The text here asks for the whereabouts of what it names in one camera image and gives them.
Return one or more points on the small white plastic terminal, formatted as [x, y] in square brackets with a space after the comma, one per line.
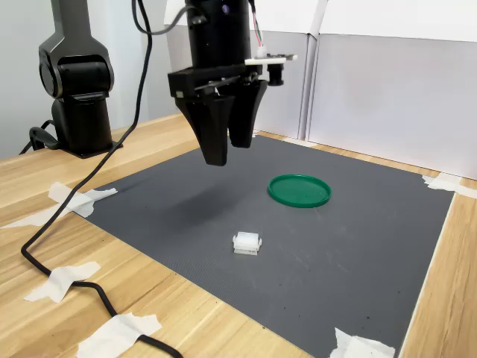
[246, 243]

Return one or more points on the round green lid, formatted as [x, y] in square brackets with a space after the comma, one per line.
[299, 191]

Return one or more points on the dark grey mat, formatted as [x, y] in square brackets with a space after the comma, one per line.
[261, 279]

